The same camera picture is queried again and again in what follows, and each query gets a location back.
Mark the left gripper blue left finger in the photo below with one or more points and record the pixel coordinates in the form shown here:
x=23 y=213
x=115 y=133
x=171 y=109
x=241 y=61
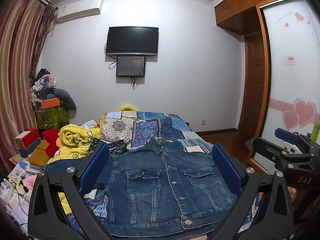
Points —
x=46 y=217

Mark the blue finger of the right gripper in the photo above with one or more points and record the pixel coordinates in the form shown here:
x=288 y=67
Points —
x=270 y=150
x=287 y=136

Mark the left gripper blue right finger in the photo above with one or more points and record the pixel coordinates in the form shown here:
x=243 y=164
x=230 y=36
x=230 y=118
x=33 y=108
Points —
x=274 y=218

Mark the blue denim jacket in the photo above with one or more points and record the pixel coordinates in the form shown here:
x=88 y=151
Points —
x=160 y=191

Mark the pile of clothes on stand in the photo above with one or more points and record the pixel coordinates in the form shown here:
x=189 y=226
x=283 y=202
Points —
x=43 y=87

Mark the green bottle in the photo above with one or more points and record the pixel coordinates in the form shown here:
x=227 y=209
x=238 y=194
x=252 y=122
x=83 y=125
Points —
x=315 y=132

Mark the brown wooden door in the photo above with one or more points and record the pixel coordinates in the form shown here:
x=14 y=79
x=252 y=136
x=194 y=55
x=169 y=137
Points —
x=254 y=86

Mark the red white box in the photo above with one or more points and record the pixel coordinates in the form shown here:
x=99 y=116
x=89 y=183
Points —
x=26 y=138

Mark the yellow cartoon fleece blanket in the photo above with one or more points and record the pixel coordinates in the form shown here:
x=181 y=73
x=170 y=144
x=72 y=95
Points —
x=74 y=142

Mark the red plush toy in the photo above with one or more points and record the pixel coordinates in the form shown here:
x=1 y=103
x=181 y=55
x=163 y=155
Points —
x=51 y=136

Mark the white sliding door with hearts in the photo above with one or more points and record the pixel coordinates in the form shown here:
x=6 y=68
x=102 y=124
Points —
x=293 y=33

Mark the green patterned covered stand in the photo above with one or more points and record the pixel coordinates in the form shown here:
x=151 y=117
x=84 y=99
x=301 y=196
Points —
x=54 y=117

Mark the navy patterned cloth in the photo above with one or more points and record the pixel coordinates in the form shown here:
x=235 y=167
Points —
x=117 y=147

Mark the orange box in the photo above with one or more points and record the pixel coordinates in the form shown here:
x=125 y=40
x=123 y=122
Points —
x=49 y=103

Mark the dark green pillow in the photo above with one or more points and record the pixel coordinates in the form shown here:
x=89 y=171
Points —
x=66 y=98

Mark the blue patchwork bedspread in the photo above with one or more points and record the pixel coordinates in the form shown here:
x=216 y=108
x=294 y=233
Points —
x=137 y=128

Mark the striped red brown curtain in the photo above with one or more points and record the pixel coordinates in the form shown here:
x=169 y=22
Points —
x=24 y=28

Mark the white air conditioner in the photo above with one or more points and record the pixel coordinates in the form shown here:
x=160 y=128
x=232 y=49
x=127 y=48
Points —
x=79 y=9

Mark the wall power socket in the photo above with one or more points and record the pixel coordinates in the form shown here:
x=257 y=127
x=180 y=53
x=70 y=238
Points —
x=203 y=122

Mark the wooden wardrobe frame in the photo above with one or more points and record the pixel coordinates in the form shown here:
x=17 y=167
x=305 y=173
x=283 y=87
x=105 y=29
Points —
x=245 y=17

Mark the small black wall monitor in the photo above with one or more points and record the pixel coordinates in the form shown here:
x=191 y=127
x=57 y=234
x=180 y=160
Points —
x=130 y=66

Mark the black wall television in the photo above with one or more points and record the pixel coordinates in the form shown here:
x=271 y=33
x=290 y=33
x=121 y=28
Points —
x=130 y=40

